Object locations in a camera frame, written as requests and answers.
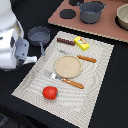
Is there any round wooden plate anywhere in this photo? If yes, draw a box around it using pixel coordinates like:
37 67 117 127
55 55 82 78

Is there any wooden handled knife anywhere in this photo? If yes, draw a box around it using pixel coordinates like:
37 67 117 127
58 50 97 63

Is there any beige woven placemat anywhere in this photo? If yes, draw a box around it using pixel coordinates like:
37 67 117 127
12 31 113 128

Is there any red toy tomato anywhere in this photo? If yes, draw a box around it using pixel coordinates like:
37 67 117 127
42 86 58 100

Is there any small grey saucepan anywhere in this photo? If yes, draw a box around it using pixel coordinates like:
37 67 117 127
28 26 50 56

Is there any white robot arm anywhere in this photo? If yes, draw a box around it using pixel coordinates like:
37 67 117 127
0 0 29 70

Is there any white toy fish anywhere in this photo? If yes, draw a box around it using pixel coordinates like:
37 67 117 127
24 56 37 64

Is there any yellow butter box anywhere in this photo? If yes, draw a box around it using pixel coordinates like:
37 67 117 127
74 36 89 51

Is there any brown toy sausage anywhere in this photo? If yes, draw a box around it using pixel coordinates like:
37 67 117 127
57 38 75 46

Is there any wooden handled fork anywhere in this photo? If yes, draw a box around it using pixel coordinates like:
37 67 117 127
43 70 84 89

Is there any black round burner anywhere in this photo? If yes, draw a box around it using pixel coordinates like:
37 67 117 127
59 9 76 19

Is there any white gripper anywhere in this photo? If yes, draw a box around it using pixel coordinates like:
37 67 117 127
0 22 29 70

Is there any grey pot with handles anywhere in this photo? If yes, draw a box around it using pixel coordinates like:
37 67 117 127
77 1 106 24

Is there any cream bowl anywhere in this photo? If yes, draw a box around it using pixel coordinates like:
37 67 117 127
117 4 128 30

